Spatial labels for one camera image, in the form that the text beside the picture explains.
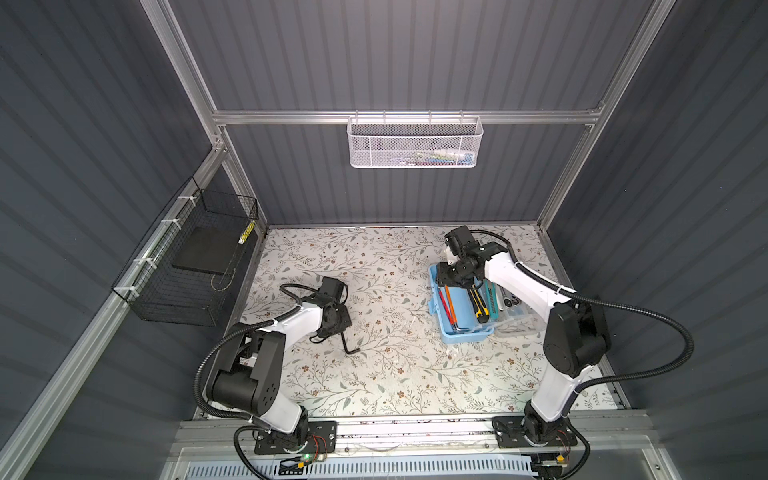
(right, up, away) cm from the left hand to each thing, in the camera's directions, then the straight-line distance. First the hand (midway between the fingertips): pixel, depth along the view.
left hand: (343, 324), depth 93 cm
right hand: (+32, +14, -2) cm, 35 cm away
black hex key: (+5, -7, -5) cm, 9 cm away
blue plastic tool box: (+39, +3, +4) cm, 39 cm away
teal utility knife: (+46, +8, -3) cm, 47 cm away
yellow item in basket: (-25, +28, -11) cm, 39 cm away
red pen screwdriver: (+33, +5, +4) cm, 34 cm away
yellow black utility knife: (+41, +7, -4) cm, 42 cm away
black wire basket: (-36, +18, -21) cm, 45 cm away
